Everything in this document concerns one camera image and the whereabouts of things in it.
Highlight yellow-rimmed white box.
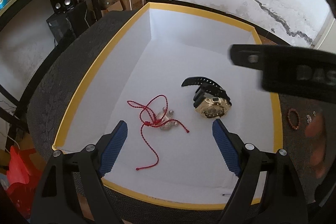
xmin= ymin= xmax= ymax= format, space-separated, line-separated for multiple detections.
xmin=52 ymin=3 xmax=282 ymax=210

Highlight blue paper cup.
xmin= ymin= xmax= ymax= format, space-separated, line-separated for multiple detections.
xmin=0 ymin=0 xmax=7 ymax=10

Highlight open small cardboard box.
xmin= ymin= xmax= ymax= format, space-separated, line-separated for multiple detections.
xmin=100 ymin=0 xmax=123 ymax=16

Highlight dark patterned table cloth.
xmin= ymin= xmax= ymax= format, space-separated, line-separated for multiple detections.
xmin=27 ymin=10 xmax=335 ymax=223

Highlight red cord silver pendant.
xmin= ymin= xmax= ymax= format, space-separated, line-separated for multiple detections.
xmin=126 ymin=94 xmax=190 ymax=171

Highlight black computer tower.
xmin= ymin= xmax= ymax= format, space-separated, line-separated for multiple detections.
xmin=46 ymin=2 xmax=92 ymax=44

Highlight red plastic bag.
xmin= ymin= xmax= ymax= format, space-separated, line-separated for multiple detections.
xmin=6 ymin=146 xmax=42 ymax=219

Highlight red bead bracelet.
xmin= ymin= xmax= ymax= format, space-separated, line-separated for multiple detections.
xmin=287 ymin=107 xmax=301 ymax=131

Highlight black speaker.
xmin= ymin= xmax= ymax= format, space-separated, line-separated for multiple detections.
xmin=50 ymin=0 xmax=77 ymax=14

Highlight right hand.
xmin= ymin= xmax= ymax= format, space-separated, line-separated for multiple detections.
xmin=305 ymin=112 xmax=328 ymax=179

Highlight brown cardboard box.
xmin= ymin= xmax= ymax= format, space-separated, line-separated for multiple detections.
xmin=120 ymin=0 xmax=145 ymax=11

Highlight gold and black wristwatch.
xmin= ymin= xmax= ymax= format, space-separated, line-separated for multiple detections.
xmin=181 ymin=77 xmax=232 ymax=119

